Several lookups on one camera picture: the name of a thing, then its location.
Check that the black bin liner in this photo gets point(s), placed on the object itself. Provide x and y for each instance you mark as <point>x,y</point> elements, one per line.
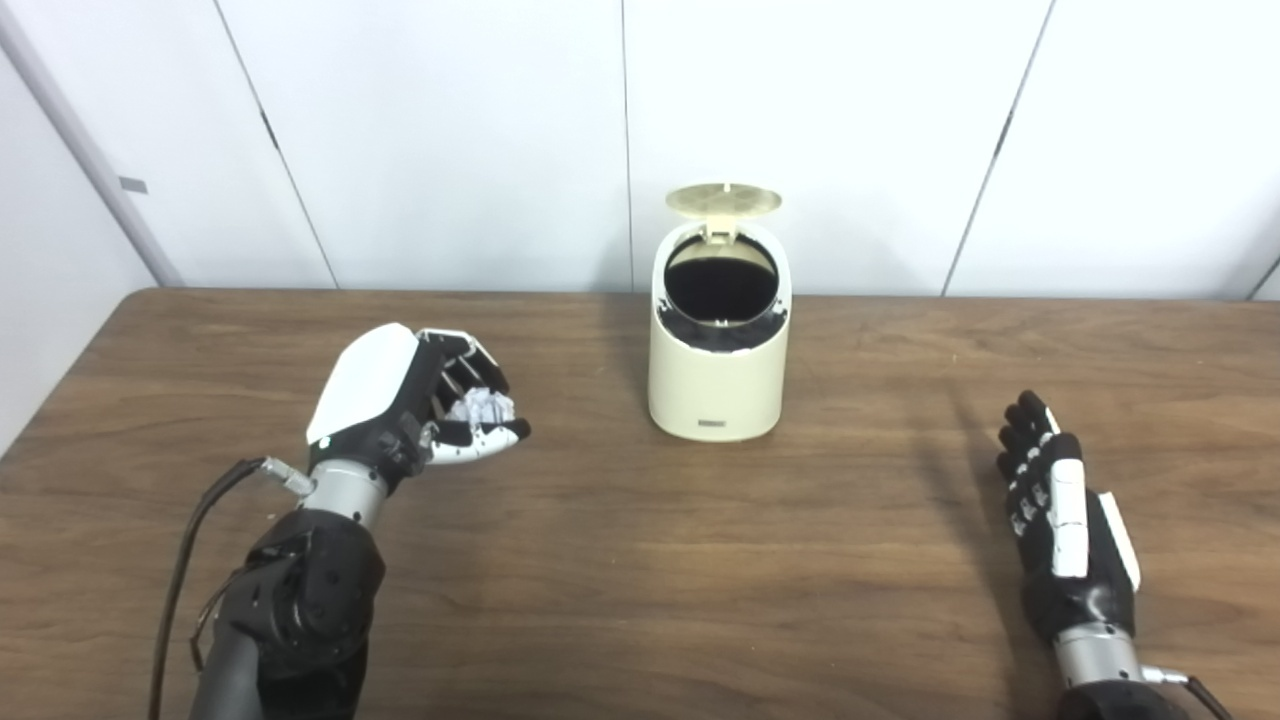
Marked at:
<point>720,290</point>

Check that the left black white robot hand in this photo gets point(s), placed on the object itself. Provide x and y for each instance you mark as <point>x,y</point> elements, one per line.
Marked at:
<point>365,385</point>

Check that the cream-colored round bin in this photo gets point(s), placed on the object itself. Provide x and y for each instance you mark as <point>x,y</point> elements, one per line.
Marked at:
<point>715,390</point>

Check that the cream round bin lid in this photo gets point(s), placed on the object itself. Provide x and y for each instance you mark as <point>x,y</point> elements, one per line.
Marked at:
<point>722,198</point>

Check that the white paper ball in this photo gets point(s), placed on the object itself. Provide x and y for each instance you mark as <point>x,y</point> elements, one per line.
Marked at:
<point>482,406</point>

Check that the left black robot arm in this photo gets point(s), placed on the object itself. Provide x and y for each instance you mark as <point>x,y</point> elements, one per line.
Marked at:
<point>300,610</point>

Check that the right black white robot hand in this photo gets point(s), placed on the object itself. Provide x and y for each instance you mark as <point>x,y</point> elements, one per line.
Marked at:
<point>1070,520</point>

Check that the grey wall post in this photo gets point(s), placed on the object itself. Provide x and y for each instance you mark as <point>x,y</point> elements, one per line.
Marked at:
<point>80,150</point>

